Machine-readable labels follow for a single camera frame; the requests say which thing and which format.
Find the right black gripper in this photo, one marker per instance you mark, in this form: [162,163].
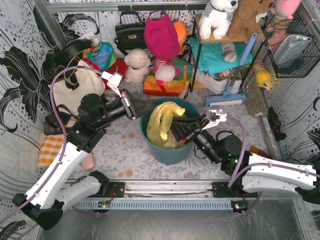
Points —
[194,130]

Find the brown patterned handbag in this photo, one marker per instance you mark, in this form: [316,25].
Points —
[52,126]

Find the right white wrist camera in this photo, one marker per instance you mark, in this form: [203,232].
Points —
[214,115]

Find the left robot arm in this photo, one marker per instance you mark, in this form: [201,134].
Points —
[79,142]

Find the silver foil pouch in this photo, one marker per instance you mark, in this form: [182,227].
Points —
[291,48]

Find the pink glasses case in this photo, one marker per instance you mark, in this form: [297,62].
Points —
[88,162]

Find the grey chenille duster mop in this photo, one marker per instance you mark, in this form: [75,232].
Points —
[254,103]

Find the brown plush bear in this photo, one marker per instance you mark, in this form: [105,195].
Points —
[248,16]

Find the pink plush pig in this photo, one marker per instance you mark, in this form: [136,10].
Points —
[164,71]

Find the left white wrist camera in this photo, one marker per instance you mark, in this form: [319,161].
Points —
[113,82]

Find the purple orange sock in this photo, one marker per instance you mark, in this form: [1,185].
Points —
[259,152]

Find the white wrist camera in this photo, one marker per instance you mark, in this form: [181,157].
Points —
[214,115]
[113,82]

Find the cream plush sheep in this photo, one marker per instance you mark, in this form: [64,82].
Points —
[138,63]

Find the black leather handbag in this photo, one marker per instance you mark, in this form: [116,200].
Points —
[130,36]

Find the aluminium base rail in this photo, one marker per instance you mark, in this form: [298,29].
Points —
[165,190]

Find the yellow plush duck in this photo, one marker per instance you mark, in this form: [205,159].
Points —
[262,75]

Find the yellow plastic trash bag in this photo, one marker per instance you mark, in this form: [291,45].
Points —
[158,130]

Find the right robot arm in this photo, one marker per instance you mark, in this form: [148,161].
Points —
[249,173]

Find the colourful printed bag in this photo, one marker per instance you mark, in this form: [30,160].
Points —
[101,57]

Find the orange plush toy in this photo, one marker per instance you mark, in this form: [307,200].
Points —
[181,31]

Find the white sneaker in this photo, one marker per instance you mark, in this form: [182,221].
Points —
[217,86]

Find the white plush dog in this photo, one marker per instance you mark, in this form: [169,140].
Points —
[216,18]

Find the magenta fuzzy bag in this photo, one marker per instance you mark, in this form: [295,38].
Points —
[161,38]

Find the rainbow striped bag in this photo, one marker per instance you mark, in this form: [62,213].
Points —
[176,86]

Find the black wire basket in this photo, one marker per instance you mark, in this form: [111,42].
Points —
[275,34]

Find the teal folded cloth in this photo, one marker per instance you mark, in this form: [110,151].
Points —
[211,59]

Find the teal plastic trash bin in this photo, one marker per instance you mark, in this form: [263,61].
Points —
[169,156]

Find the red cloth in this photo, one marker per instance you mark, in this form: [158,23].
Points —
[119,66]

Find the orange checkered cloth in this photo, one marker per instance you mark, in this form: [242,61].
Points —
[49,150]

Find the pink plush toy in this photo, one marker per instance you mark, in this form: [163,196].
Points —
[283,10]

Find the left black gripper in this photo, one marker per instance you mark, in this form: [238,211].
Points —
[130,106]

